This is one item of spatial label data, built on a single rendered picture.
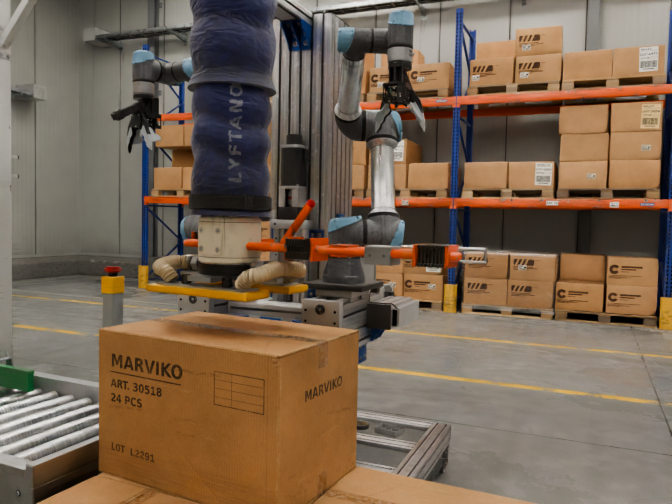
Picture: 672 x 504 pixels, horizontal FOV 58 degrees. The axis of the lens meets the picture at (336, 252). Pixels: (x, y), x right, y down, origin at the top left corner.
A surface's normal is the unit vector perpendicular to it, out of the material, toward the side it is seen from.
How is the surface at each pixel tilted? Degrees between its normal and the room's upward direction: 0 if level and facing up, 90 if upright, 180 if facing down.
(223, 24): 75
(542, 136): 90
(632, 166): 88
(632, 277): 91
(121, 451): 90
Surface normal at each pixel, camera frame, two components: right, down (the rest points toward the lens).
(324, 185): -0.39, 0.04
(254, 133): 0.65, -0.29
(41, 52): 0.92, 0.04
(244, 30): 0.39, -0.16
